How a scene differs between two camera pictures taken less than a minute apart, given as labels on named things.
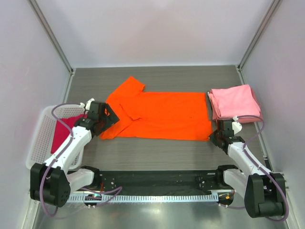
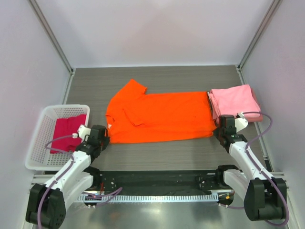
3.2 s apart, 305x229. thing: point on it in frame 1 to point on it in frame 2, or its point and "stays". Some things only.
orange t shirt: [158, 115] stays
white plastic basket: [41, 139] stays
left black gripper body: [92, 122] to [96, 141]
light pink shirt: [238, 101] stays
